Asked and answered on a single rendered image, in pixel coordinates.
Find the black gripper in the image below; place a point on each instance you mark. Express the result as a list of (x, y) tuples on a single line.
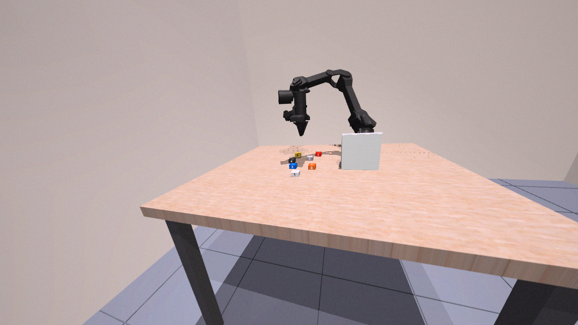
[(300, 118)]

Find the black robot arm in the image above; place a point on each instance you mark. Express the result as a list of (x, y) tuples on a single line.
[(359, 119)]

